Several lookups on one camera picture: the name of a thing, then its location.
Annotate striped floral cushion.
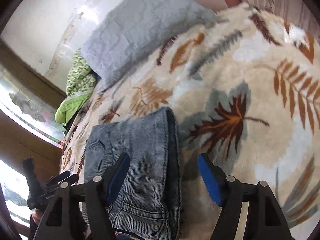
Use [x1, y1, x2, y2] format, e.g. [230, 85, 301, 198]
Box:
[245, 0, 319, 40]

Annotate grey-blue denim pants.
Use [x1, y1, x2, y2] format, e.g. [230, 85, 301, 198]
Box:
[84, 107, 182, 239]

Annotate stained glass wooden door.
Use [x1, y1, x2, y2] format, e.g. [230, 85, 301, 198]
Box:
[0, 38, 68, 240]

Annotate grey quilted pillow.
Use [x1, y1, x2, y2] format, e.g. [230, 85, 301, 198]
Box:
[81, 0, 216, 89]

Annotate person's left hand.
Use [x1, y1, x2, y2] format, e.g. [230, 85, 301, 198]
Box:
[31, 209, 43, 226]

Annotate green patterned folded quilt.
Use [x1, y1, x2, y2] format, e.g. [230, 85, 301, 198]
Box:
[55, 49, 97, 126]

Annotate leaf-print beige bed blanket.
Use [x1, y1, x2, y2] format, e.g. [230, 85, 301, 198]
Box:
[60, 3, 319, 239]

